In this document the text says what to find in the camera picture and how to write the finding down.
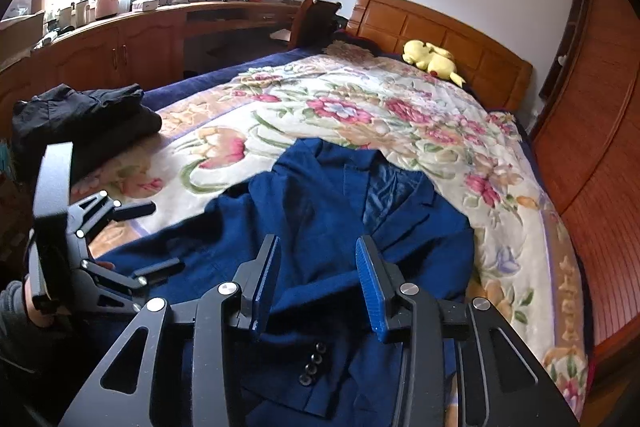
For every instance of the wooden desk chair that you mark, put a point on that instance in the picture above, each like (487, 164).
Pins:
(314, 23)

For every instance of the dark blue bed sheet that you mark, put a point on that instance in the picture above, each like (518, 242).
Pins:
(162, 97)

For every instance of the wooden bed headboard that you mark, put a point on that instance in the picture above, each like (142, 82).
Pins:
(497, 76)

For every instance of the long wooden desk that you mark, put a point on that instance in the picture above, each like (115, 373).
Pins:
(146, 48)

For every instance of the yellow plush toy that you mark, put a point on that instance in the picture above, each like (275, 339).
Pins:
(435, 61)

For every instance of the black folded clothes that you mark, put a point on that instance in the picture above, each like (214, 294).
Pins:
(100, 123)

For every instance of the person's left hand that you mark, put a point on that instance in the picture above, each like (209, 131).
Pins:
(38, 318)

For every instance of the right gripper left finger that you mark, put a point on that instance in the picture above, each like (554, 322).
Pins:
(178, 359)

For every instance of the navy blue suit jacket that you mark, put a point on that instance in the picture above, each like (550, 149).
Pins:
(318, 362)

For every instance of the wooden louvred wardrobe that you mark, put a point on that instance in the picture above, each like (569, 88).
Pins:
(587, 145)

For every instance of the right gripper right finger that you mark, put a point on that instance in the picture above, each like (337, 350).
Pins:
(500, 382)

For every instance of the floral bed blanket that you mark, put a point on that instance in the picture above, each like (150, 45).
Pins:
(477, 158)

